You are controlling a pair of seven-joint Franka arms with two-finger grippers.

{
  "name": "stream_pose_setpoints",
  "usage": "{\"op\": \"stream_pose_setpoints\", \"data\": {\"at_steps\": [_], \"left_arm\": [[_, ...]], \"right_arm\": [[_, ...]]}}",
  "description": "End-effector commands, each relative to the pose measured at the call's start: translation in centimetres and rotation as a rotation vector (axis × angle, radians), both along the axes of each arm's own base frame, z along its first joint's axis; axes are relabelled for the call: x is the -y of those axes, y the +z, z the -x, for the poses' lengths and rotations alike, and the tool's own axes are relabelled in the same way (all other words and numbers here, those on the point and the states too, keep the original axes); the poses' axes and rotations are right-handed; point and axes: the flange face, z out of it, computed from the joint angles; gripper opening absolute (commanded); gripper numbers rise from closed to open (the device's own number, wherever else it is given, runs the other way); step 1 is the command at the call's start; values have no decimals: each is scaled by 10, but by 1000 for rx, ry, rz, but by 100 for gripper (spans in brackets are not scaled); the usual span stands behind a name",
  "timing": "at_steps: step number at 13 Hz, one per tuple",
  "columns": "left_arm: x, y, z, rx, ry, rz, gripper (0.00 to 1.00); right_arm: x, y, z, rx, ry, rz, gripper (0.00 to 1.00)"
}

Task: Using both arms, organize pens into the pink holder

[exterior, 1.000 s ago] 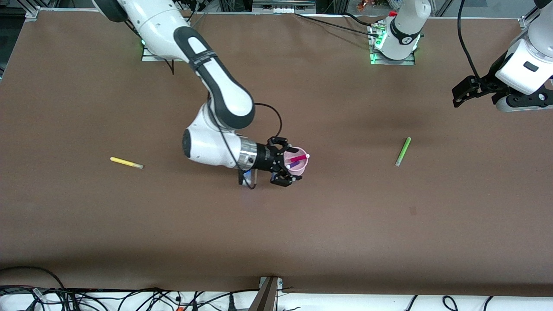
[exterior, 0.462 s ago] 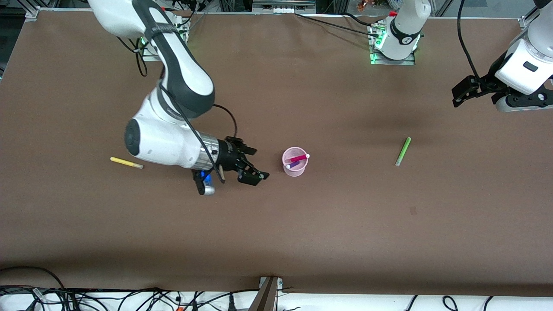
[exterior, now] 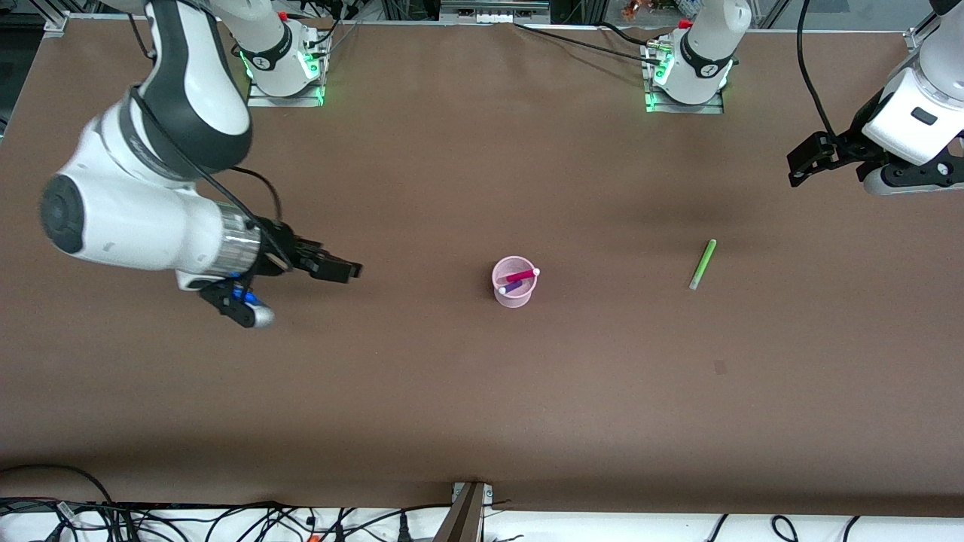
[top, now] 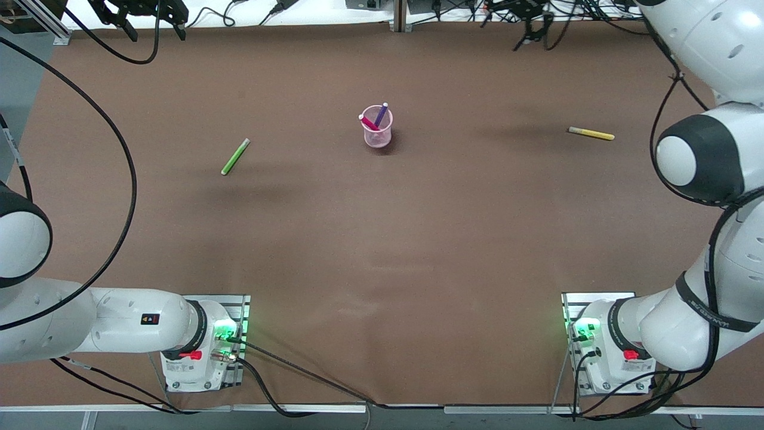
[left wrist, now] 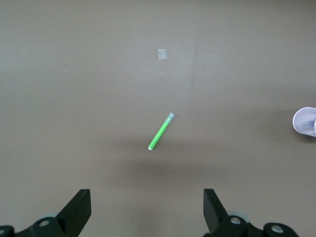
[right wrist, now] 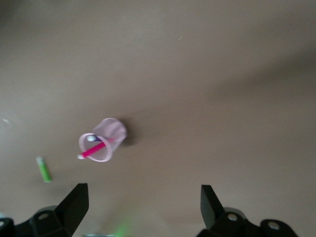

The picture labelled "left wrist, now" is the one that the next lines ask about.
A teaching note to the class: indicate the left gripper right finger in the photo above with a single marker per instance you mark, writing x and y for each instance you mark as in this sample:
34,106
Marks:
217,217

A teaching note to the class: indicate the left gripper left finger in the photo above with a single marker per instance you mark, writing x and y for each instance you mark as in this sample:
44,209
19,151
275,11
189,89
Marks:
71,217

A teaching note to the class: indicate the pink plastic cup holder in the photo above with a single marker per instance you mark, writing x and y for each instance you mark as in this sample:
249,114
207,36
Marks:
303,114

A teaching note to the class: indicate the green marker pen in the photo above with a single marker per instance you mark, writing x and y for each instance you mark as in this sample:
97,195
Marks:
160,132

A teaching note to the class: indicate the small tape patch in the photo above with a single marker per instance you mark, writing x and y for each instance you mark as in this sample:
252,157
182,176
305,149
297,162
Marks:
163,54

